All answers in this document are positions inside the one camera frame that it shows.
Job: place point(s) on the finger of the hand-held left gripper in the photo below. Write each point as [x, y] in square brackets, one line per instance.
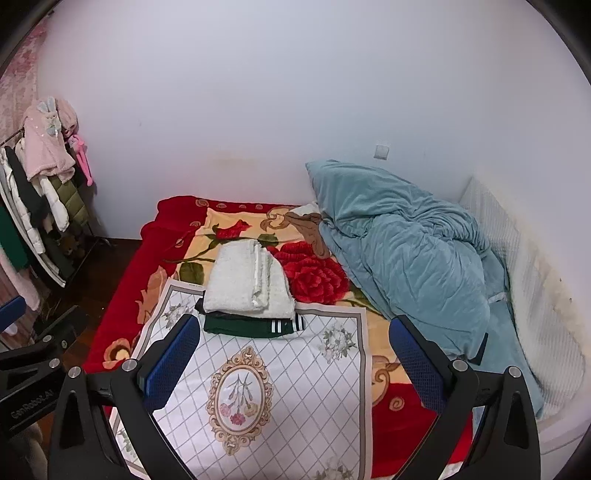
[55, 330]
[11, 314]

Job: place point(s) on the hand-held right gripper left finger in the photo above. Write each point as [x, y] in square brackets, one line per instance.
[171, 364]

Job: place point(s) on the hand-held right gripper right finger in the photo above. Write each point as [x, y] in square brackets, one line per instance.
[415, 364]

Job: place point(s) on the white fuzzy sweater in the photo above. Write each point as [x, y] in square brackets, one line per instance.
[244, 281]

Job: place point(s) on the black clothes rack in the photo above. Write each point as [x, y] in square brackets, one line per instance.
[99, 241]

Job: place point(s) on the pink hanging garment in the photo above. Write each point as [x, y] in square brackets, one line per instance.
[18, 286]

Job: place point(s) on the black folded garment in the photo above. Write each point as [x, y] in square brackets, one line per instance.
[200, 306]

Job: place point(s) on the green hanging garment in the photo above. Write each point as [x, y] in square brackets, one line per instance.
[11, 240]

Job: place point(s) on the dark green striped-cuff garment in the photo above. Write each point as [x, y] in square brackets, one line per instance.
[240, 326]

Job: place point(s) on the teal duvet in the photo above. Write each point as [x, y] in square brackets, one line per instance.
[406, 258]

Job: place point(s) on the white puffer jacket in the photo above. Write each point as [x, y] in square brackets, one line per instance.
[55, 207]

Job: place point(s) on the white floral printed mat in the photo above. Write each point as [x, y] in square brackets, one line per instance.
[286, 369]

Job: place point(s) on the black hanging garment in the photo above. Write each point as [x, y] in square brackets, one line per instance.
[23, 184]

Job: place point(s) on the olive puffer jacket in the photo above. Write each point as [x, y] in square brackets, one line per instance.
[71, 198]

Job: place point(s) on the red floral blanket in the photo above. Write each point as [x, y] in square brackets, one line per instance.
[314, 277]

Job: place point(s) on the white quilted headboard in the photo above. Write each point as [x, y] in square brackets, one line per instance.
[531, 286]

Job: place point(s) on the white bed mattress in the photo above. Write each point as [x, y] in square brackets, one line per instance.
[558, 438]

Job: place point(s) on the pink fluffy robe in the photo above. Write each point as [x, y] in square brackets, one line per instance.
[46, 147]

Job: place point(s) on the pink plush toy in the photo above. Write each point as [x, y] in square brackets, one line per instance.
[83, 157]

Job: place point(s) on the pink floral curtain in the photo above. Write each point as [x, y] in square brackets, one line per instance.
[23, 83]

